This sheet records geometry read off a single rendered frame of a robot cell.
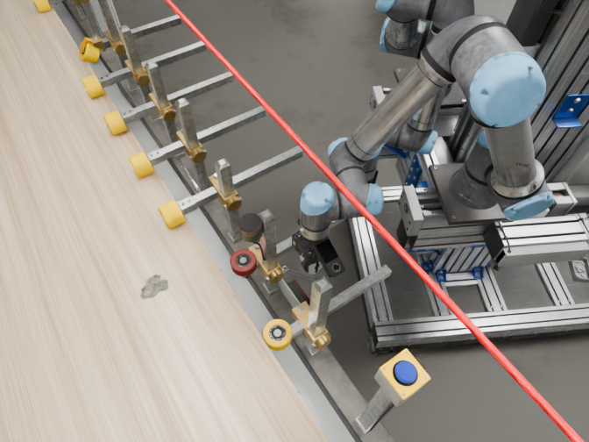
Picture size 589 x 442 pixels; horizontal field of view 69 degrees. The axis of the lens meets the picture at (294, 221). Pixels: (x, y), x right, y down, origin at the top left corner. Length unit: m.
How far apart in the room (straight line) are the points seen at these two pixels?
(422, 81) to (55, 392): 1.15
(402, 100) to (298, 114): 2.16
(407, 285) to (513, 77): 1.45
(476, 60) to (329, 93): 2.49
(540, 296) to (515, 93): 1.61
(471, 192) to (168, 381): 0.98
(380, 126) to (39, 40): 1.79
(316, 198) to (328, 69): 2.61
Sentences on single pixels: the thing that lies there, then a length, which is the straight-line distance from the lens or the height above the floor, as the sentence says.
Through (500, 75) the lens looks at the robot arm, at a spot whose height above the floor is 1.61.
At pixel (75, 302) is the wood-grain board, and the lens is 1.39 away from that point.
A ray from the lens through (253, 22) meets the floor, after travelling 4.05.
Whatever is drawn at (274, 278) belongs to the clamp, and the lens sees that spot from 1.33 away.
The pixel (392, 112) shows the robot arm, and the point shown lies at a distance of 0.99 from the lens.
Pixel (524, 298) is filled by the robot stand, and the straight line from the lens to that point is 2.29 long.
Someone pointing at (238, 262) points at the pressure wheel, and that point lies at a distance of 1.31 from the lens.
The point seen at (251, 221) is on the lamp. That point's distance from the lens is 1.10.
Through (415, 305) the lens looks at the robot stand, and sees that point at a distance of 2.08.
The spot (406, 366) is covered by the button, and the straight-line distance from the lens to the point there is 0.87.
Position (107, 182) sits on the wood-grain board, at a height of 0.90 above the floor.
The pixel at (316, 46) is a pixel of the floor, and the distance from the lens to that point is 3.75.
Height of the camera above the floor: 2.04
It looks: 55 degrees down
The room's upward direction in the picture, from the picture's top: 1 degrees clockwise
